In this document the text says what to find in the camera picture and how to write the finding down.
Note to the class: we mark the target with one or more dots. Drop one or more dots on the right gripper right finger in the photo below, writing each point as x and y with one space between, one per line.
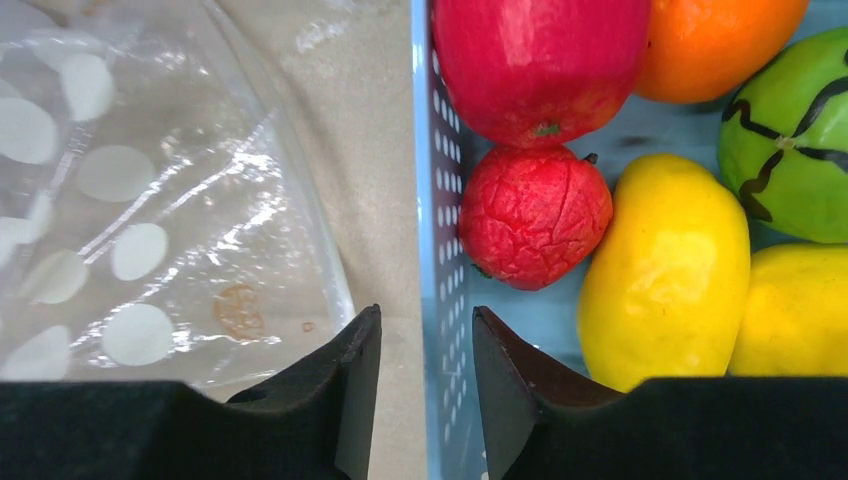
542 420

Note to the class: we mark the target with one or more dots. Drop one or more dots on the orange fruit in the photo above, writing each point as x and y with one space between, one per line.
699 51

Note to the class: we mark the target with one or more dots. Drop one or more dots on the green striped melon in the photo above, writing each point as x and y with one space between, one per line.
782 147

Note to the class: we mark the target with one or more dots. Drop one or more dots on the smooth red apple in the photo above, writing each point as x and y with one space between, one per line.
539 73

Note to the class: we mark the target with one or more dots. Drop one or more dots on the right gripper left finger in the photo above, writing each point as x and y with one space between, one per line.
312 420

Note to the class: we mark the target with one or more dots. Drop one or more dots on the wrinkled red strawberry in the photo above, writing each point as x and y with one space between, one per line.
530 216

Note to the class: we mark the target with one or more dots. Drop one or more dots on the yellow lemon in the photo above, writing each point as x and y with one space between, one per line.
795 318

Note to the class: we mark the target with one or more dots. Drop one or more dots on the yellow mango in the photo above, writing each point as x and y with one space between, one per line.
665 291

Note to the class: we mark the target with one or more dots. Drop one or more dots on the clear dotted zip bag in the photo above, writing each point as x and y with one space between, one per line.
158 217

